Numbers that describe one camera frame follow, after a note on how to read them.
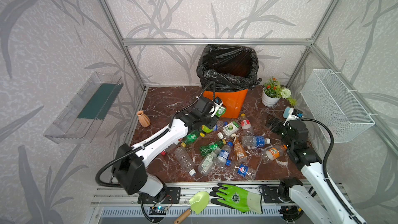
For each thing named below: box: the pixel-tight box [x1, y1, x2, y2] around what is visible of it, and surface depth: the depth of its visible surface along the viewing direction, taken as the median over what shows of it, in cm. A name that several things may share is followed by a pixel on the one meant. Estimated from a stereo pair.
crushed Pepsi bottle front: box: [234, 163, 257, 181], surface depth 79 cm
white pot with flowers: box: [261, 76, 297, 107], surface depth 102 cm
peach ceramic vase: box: [136, 109, 151, 128], surface depth 95 cm
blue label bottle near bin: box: [212, 121, 229, 132], surface depth 99 cm
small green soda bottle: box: [199, 143, 219, 156], surface depth 85 cm
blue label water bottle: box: [240, 135, 272, 148], surface depth 89 cm
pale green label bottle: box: [197, 147, 222, 177], surface depth 80 cm
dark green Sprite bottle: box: [180, 129, 201, 148], surface depth 91 cm
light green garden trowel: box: [173, 190, 210, 224], surface depth 73 cm
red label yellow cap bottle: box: [240, 113, 252, 130], surface depth 98 cm
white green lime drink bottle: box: [222, 120, 240, 137], surface depth 96 cm
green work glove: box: [209, 183, 263, 215], surface depth 74 cm
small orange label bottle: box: [261, 144, 288, 164], surface depth 84 cm
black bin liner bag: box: [196, 44, 262, 92], surface depth 84 cm
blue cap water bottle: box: [214, 141, 233, 168], surface depth 84 cm
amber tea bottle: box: [231, 133, 248, 160], surface depth 86 cm
